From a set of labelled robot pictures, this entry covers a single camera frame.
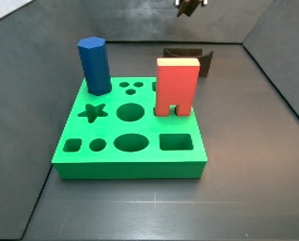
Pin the blue octagonal prism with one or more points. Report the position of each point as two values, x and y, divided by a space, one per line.
92 52

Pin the green shape sorter block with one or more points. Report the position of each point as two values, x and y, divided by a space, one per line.
116 140

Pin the black curved fixture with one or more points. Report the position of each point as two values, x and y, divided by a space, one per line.
188 52

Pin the red arch block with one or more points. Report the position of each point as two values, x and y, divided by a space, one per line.
178 74

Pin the brown star prism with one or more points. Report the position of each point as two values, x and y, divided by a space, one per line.
187 7

